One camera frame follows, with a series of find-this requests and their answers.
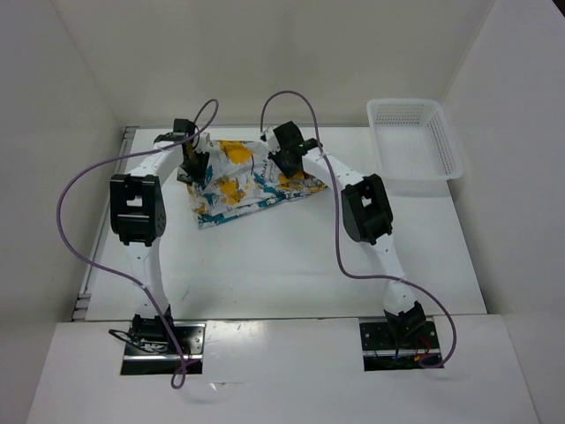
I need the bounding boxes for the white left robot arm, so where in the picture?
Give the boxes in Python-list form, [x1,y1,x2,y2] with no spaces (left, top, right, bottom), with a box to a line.
[109,118,209,353]

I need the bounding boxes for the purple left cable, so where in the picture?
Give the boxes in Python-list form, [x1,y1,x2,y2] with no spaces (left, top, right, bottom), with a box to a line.
[56,98,220,390]

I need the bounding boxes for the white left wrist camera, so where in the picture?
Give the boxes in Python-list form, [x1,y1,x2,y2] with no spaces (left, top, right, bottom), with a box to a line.
[195,132,211,152]

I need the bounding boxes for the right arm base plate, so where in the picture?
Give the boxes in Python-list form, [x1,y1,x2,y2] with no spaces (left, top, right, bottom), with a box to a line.
[359,318,442,372]

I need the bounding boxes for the white plastic basket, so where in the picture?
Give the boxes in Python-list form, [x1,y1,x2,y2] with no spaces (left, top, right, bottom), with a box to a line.
[366,98,464,182]

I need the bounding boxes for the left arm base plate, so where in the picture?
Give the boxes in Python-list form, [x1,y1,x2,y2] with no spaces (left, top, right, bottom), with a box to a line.
[109,322,206,376]

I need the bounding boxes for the colourful patterned shorts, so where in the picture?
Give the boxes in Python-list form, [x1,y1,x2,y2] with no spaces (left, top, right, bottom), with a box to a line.
[187,140,326,230]

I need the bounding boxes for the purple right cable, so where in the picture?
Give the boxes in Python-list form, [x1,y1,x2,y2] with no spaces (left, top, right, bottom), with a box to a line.
[260,90,458,368]

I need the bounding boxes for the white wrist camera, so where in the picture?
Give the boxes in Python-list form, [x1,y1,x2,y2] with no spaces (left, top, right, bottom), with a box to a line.
[195,132,211,152]
[260,126,280,153]

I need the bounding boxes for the purple cable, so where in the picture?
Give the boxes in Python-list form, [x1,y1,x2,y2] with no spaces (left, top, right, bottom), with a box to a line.
[56,98,220,390]
[260,90,458,368]

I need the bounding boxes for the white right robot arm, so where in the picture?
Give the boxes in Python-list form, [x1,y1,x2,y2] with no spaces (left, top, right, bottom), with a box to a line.
[260,121,426,349]

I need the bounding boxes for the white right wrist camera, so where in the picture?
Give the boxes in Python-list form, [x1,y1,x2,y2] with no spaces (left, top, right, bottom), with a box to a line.
[260,126,280,153]

